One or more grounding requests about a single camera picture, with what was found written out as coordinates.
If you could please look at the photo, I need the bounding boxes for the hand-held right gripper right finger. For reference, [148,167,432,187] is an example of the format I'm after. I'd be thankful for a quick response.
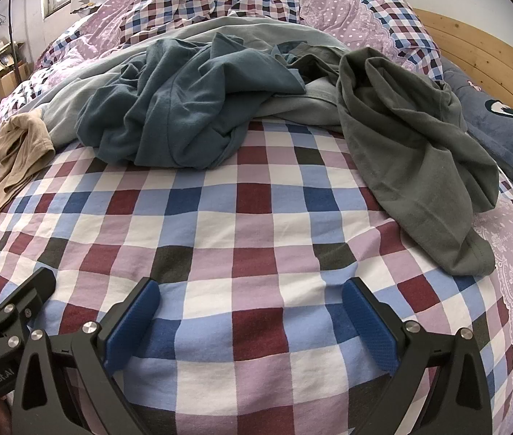
[342,276,495,435]

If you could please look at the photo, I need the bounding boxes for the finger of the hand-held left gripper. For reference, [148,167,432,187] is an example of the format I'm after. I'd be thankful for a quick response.
[0,267,56,354]

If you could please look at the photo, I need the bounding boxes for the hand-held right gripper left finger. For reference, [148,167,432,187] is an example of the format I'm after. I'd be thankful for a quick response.
[14,276,162,435]

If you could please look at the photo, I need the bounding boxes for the beige t-shirt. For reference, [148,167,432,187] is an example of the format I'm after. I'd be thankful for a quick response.
[0,113,55,227]

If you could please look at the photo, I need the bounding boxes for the checkered bed sheet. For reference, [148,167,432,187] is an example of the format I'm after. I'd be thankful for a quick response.
[0,118,513,435]

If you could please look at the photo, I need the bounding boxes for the olive grey t-shirt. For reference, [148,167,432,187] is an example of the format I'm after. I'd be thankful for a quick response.
[274,42,499,277]

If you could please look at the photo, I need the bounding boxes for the plain cardboard box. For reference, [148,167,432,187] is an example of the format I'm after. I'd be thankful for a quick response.
[0,61,33,100]

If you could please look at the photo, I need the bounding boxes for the teal t-shirt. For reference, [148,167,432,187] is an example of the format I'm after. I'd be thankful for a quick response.
[76,34,307,170]

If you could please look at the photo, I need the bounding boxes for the blue jeans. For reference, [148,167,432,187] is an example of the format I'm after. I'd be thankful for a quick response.
[438,61,513,218]

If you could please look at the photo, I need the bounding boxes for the wooden headboard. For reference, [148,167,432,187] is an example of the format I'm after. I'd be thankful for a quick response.
[413,9,513,137]

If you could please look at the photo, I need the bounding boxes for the light blue garment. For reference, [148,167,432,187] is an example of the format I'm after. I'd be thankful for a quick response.
[41,16,352,146]

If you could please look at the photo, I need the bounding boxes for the checkered purple quilt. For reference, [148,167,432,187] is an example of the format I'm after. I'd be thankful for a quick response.
[0,0,447,123]

